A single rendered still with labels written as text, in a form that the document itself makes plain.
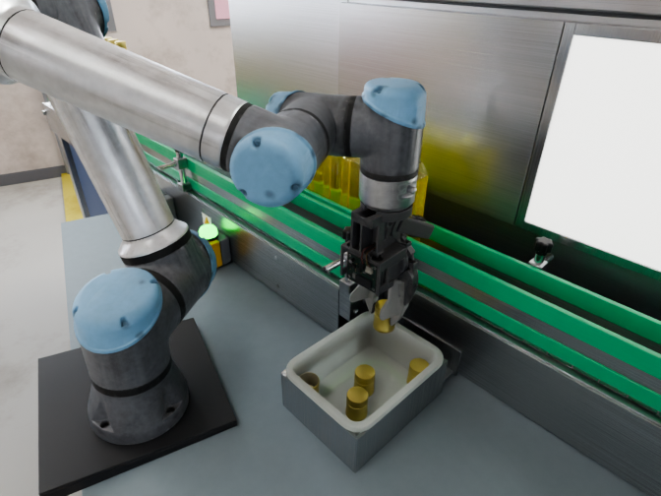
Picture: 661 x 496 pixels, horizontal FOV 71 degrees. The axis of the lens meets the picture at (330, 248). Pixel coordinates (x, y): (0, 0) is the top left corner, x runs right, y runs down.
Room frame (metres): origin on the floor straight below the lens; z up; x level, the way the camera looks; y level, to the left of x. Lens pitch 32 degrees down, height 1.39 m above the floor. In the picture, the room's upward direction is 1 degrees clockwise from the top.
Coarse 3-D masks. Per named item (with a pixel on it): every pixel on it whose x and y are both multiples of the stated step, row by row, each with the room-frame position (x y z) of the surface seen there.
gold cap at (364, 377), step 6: (360, 366) 0.55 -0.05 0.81; (366, 366) 0.55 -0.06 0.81; (360, 372) 0.54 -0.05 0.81; (366, 372) 0.54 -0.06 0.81; (372, 372) 0.54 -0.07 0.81; (354, 378) 0.54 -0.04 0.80; (360, 378) 0.53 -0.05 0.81; (366, 378) 0.53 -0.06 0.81; (372, 378) 0.53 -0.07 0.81; (354, 384) 0.54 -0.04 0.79; (360, 384) 0.53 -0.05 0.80; (366, 384) 0.52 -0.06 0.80; (372, 384) 0.53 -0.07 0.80; (366, 390) 0.52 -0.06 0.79; (372, 390) 0.53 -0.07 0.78
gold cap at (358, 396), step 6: (348, 390) 0.50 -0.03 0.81; (354, 390) 0.50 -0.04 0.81; (360, 390) 0.50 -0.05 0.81; (348, 396) 0.49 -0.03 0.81; (354, 396) 0.49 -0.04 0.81; (360, 396) 0.49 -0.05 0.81; (366, 396) 0.49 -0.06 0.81; (348, 402) 0.48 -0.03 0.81; (354, 402) 0.48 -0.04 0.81; (360, 402) 0.48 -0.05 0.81; (366, 402) 0.48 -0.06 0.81; (348, 408) 0.48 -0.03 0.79; (354, 408) 0.48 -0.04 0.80; (360, 408) 0.48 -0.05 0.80; (366, 408) 0.49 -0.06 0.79; (348, 414) 0.48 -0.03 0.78; (354, 414) 0.48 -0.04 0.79; (360, 414) 0.48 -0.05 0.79; (366, 414) 0.49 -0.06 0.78; (354, 420) 0.48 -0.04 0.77; (360, 420) 0.48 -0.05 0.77
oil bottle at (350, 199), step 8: (344, 160) 0.85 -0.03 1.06; (352, 160) 0.84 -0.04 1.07; (344, 168) 0.85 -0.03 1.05; (352, 168) 0.84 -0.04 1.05; (344, 176) 0.85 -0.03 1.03; (352, 176) 0.84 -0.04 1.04; (344, 184) 0.85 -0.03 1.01; (352, 184) 0.84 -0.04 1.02; (344, 192) 0.85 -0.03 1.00; (352, 192) 0.84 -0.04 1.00; (344, 200) 0.85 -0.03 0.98; (352, 200) 0.84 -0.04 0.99; (352, 208) 0.84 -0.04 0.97
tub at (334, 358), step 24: (336, 336) 0.60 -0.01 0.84; (360, 336) 0.64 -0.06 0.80; (384, 336) 0.64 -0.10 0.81; (408, 336) 0.60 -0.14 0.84; (312, 360) 0.56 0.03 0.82; (336, 360) 0.59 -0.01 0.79; (360, 360) 0.61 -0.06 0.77; (384, 360) 0.61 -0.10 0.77; (408, 360) 0.59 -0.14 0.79; (432, 360) 0.56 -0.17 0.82; (336, 384) 0.55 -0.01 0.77; (384, 384) 0.55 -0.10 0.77; (408, 384) 0.49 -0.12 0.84; (336, 408) 0.50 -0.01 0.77; (384, 408) 0.44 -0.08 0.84; (360, 432) 0.42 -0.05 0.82
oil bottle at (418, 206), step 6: (420, 162) 0.77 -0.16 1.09; (420, 168) 0.76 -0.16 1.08; (426, 168) 0.77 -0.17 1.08; (420, 174) 0.76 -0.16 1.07; (426, 174) 0.77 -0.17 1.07; (420, 180) 0.76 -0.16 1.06; (426, 180) 0.77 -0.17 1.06; (420, 186) 0.76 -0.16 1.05; (426, 186) 0.77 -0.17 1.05; (420, 192) 0.76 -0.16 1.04; (420, 198) 0.76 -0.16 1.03; (414, 204) 0.75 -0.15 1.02; (420, 204) 0.76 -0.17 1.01; (414, 210) 0.75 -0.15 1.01; (420, 210) 0.77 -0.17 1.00
